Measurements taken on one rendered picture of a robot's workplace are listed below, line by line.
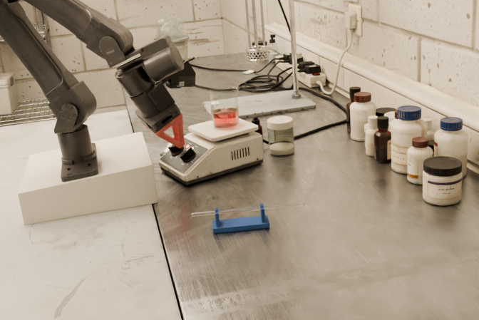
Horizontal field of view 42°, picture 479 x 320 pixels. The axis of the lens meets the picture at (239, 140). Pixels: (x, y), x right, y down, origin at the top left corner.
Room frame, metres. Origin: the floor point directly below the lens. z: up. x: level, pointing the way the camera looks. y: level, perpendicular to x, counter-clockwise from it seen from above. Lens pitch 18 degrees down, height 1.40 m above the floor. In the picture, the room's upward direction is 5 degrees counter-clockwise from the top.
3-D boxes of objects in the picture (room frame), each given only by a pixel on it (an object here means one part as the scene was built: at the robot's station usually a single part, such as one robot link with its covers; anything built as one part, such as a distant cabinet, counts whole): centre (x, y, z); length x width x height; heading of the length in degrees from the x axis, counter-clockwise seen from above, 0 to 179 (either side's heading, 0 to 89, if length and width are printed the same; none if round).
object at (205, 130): (1.34, 0.03, 0.98); 0.12 x 0.12 x 0.01; 30
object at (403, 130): (1.22, -0.35, 0.96); 0.07 x 0.07 x 0.13
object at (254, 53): (1.80, -0.07, 1.17); 0.07 x 0.07 x 0.25
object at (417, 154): (1.15, -0.35, 0.94); 0.05 x 0.05 x 0.09
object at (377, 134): (1.28, -0.31, 0.95); 0.04 x 0.04 x 0.10
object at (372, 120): (1.32, -0.29, 0.94); 0.03 x 0.03 x 0.09
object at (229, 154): (1.33, 0.06, 0.94); 0.22 x 0.13 x 0.08; 120
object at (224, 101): (1.34, 0.02, 1.03); 0.07 x 0.06 x 0.08; 109
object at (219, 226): (1.01, 0.01, 0.92); 0.10 x 0.03 x 0.04; 92
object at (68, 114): (1.23, 0.33, 1.07); 0.09 x 0.06 x 0.06; 172
